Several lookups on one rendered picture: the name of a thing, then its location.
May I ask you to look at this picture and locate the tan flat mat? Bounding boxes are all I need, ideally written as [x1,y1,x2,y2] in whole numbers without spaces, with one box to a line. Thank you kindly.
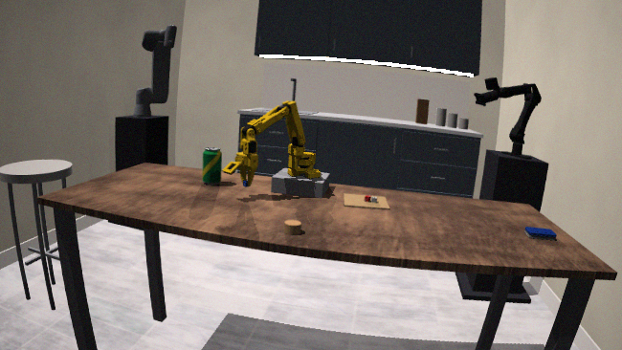
[344,193,390,209]

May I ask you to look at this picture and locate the green soda can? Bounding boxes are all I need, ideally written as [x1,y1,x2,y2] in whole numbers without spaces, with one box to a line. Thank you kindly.
[203,147,222,186]

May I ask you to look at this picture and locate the tan short cylinder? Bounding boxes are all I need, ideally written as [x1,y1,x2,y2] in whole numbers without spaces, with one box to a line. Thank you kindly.
[284,220,301,235]

